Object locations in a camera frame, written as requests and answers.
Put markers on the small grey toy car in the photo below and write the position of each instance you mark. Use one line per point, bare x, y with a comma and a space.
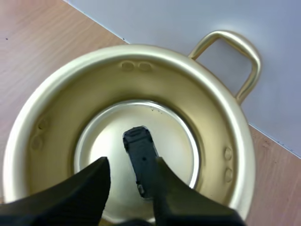
140, 153

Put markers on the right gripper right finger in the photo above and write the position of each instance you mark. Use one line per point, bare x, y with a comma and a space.
185, 202

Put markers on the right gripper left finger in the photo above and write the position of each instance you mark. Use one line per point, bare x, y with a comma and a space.
70, 197

